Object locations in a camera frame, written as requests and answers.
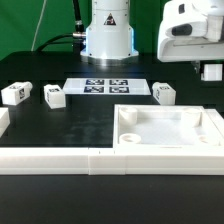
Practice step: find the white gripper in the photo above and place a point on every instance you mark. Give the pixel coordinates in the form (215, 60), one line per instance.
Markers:
(191, 30)

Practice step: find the white square tabletop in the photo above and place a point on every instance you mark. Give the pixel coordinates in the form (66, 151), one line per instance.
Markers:
(167, 126)

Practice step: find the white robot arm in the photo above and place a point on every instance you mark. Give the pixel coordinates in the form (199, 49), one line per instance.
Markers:
(109, 37)

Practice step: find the white U-shaped fence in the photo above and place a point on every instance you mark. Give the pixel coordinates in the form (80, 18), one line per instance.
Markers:
(126, 160)

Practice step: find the white marker sheet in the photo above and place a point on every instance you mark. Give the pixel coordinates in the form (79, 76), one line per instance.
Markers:
(106, 86)

